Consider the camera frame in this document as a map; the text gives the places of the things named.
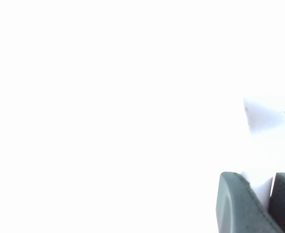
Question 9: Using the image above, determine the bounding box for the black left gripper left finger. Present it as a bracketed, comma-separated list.
[216, 171, 285, 233]

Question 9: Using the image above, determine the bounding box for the pink plastic fork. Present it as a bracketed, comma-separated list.
[239, 97, 285, 207]

